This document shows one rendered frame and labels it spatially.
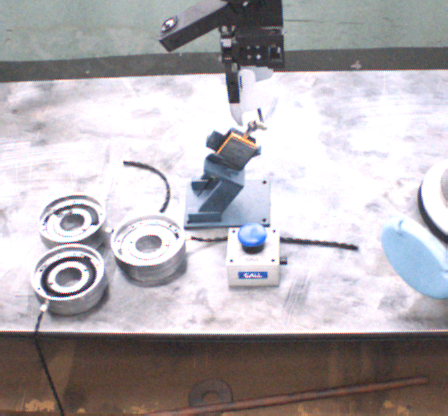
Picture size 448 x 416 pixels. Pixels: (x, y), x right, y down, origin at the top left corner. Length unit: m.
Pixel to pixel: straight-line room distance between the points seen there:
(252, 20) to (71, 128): 0.52
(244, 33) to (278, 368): 0.58
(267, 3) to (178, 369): 0.64
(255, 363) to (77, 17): 1.76
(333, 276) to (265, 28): 0.36
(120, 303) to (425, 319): 0.42
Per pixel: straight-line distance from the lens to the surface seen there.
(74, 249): 1.25
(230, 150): 1.24
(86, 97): 1.59
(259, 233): 1.17
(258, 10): 1.11
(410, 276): 1.03
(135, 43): 2.95
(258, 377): 1.42
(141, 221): 1.27
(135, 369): 1.45
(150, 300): 1.21
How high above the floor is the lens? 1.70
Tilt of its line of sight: 42 degrees down
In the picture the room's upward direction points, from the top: 6 degrees counter-clockwise
